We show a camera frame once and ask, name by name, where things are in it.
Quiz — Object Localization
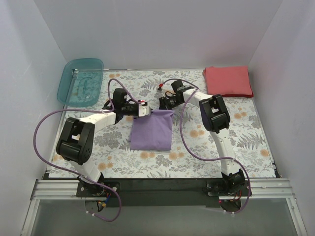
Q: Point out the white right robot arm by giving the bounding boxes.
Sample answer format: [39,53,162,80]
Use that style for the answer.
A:
[157,79,248,196]

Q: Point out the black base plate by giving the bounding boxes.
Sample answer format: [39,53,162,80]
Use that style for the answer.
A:
[76,178,252,207]

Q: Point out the purple t shirt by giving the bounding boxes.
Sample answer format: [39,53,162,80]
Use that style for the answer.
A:
[129,110,174,151]

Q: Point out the folded red t shirt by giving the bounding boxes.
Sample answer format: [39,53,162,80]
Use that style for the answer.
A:
[202,65,253,98]

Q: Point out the aluminium frame rail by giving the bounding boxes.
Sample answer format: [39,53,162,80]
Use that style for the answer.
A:
[31,178,295,200]

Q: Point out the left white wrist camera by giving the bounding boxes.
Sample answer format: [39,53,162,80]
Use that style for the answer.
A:
[138,100,151,117]

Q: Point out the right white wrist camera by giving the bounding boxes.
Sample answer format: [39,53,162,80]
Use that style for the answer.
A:
[155,84,165,98]

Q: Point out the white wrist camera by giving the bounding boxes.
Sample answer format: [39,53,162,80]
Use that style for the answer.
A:
[138,100,151,117]
[155,84,165,98]

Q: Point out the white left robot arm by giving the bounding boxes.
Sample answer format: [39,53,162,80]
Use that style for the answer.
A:
[56,88,147,197]

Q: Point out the teal plastic bin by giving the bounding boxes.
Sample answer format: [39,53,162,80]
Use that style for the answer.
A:
[57,58,104,108]

